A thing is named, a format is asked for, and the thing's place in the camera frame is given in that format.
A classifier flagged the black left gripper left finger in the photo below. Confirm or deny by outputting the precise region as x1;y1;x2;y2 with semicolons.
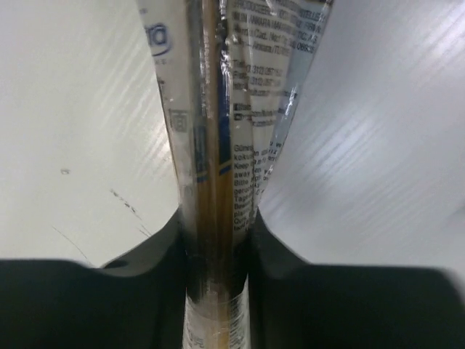
1;217;185;348

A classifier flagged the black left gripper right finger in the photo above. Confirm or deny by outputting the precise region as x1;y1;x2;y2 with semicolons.
248;217;464;348

